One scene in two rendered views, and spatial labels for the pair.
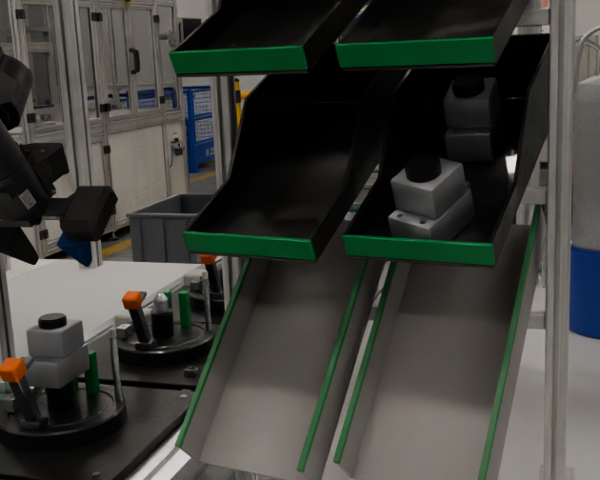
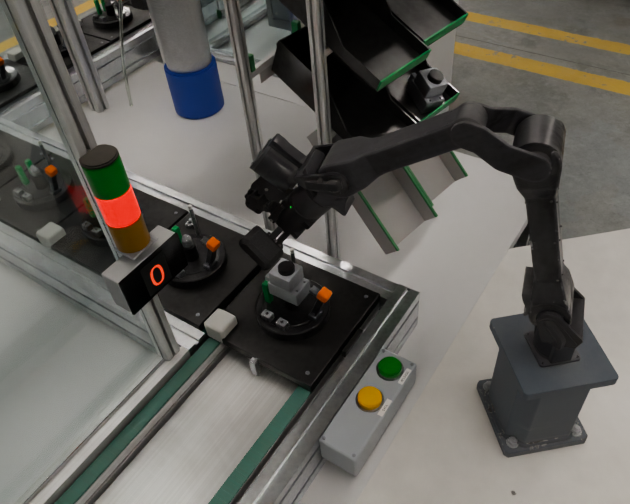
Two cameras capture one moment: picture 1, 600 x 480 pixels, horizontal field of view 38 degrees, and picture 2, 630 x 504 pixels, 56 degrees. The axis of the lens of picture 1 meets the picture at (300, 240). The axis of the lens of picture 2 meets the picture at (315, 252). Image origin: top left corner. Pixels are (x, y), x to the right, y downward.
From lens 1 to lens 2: 122 cm
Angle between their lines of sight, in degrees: 67
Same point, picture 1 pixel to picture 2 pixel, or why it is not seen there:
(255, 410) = (385, 218)
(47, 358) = (299, 284)
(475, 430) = (433, 162)
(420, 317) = not seen: hidden behind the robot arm
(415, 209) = (435, 94)
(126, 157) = not seen: outside the picture
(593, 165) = (184, 22)
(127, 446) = (337, 284)
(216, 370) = (371, 215)
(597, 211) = (193, 48)
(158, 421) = (311, 271)
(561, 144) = not seen: hidden behind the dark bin
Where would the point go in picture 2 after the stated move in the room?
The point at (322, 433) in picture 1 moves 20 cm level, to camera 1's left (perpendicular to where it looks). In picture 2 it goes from (421, 201) to (405, 271)
